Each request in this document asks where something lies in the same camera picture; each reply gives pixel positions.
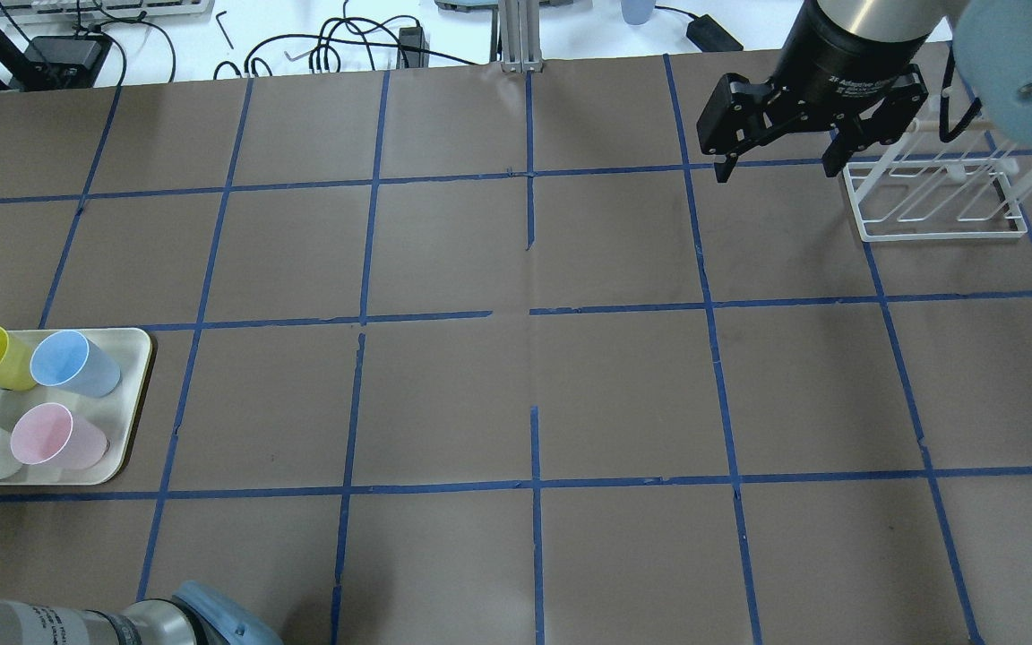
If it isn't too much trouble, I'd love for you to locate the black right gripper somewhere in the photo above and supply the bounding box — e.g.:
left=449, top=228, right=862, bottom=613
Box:
left=696, top=1, right=929, bottom=184

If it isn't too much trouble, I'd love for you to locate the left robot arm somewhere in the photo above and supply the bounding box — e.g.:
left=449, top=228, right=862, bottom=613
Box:
left=0, top=580, right=282, bottom=644

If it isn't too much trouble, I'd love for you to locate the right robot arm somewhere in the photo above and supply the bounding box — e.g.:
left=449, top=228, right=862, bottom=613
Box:
left=696, top=1, right=1032, bottom=183

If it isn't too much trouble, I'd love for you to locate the pink plastic cup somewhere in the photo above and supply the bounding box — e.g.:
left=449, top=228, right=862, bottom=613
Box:
left=11, top=401, right=109, bottom=469

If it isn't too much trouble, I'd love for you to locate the light blue cup near pink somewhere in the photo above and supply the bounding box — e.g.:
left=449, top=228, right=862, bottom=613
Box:
left=29, top=330, right=120, bottom=399

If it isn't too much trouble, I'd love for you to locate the blue cup on desk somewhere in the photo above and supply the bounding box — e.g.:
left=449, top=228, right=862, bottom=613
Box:
left=620, top=0, right=657, bottom=26

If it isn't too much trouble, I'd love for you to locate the black power adapter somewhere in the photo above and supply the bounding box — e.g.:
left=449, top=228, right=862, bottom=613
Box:
left=685, top=14, right=744, bottom=53

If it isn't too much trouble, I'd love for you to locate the cream plastic tray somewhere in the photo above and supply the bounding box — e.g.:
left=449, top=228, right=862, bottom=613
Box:
left=0, top=328, right=154, bottom=486

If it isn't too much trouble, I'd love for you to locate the white wire cup rack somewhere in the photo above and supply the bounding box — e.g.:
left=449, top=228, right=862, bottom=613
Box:
left=842, top=95, right=1032, bottom=244

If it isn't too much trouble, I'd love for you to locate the aluminium frame post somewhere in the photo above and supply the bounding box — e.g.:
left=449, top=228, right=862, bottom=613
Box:
left=498, top=1, right=544, bottom=73

